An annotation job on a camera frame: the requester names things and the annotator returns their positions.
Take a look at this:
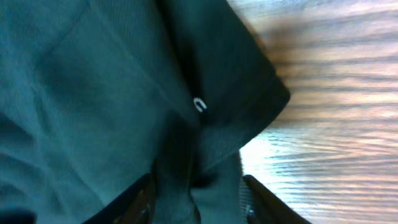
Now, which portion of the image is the black t-shirt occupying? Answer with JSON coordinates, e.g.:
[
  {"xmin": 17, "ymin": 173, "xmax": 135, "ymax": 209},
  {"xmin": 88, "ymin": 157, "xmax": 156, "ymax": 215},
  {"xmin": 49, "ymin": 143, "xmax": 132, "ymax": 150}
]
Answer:
[{"xmin": 1, "ymin": 0, "xmax": 289, "ymax": 223}]

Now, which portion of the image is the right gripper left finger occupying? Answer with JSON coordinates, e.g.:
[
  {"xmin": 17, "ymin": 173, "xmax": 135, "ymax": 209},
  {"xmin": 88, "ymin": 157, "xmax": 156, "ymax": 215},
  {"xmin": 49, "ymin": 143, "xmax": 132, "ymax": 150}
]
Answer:
[{"xmin": 83, "ymin": 174, "xmax": 155, "ymax": 224}]

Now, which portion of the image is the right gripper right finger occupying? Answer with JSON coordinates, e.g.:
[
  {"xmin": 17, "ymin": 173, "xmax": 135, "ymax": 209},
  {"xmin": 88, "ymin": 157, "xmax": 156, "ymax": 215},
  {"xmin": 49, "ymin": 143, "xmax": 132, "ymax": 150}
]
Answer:
[{"xmin": 242, "ymin": 175, "xmax": 310, "ymax": 224}]

